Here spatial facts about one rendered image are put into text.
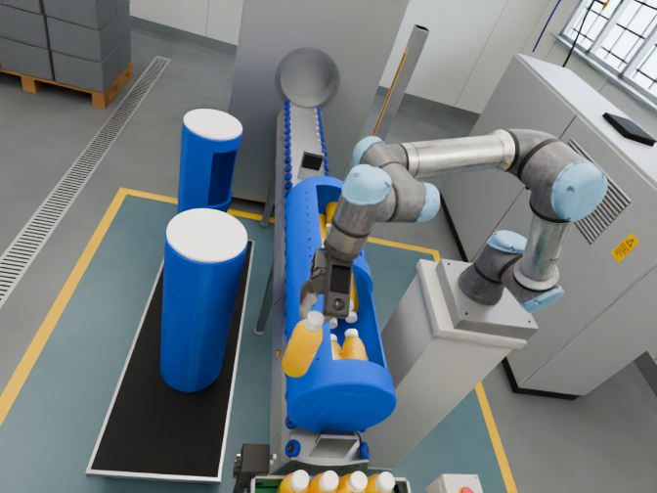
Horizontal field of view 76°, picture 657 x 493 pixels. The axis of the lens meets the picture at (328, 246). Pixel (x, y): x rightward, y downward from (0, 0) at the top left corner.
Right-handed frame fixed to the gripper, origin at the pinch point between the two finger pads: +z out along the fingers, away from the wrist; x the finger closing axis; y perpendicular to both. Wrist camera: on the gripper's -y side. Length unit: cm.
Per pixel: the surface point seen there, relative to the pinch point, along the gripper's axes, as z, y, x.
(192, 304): 57, 47, 31
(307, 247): 17.0, 44.7, -2.0
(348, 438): 33.8, -7.2, -18.6
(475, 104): 81, 527, -256
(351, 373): 15.4, -0.7, -13.5
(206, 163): 44, 126, 43
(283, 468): 48.4, -9.9, -4.9
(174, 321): 71, 50, 37
